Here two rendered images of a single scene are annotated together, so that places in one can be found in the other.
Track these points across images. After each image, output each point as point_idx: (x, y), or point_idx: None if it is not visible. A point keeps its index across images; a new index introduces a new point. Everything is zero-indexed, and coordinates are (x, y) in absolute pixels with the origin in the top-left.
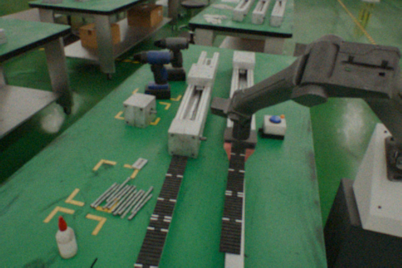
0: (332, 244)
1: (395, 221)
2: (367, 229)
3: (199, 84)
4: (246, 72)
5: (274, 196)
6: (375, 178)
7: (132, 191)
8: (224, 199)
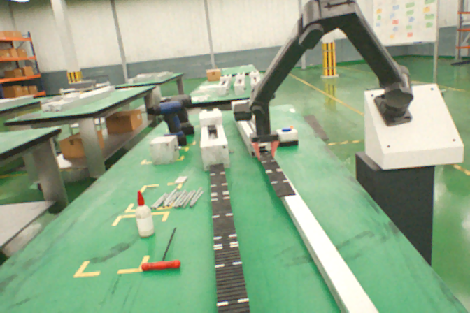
0: None
1: (403, 154)
2: (387, 170)
3: (211, 124)
4: None
5: (306, 170)
6: (378, 128)
7: (183, 193)
8: (266, 181)
